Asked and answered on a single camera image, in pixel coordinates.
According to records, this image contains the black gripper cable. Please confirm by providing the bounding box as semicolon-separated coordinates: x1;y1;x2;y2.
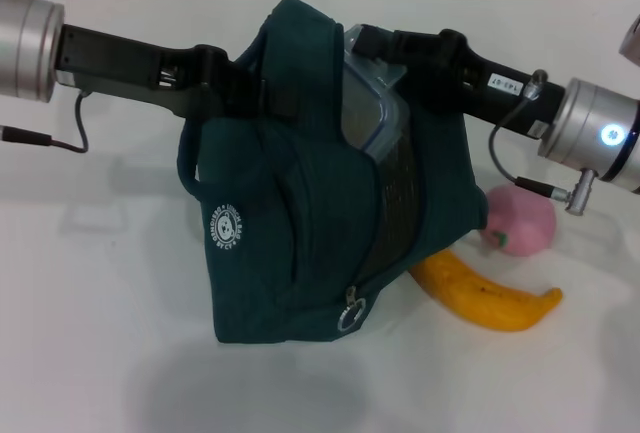
0;92;91;155
488;70;599;214

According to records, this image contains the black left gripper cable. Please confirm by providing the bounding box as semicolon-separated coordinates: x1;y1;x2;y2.
0;92;91;155

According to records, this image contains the yellow toy banana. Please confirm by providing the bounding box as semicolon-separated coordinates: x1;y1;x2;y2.
408;250;564;333

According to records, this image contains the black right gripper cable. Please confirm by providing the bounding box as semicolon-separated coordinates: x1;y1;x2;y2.
488;70;599;214

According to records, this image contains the dark teal lunch bag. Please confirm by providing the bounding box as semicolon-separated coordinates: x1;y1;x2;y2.
177;0;489;345

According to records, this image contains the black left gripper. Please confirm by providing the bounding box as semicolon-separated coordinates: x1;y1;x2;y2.
54;22;302;121

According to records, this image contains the pink toy peach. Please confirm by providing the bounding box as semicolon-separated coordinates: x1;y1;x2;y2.
479;183;557;258

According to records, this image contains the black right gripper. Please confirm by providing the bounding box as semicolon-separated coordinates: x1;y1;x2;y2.
356;24;572;139

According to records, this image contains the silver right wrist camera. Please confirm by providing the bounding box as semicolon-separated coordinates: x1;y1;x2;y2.
618;15;640;62

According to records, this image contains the clear food container blue lid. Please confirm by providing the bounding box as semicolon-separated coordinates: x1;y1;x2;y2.
339;24;412;165

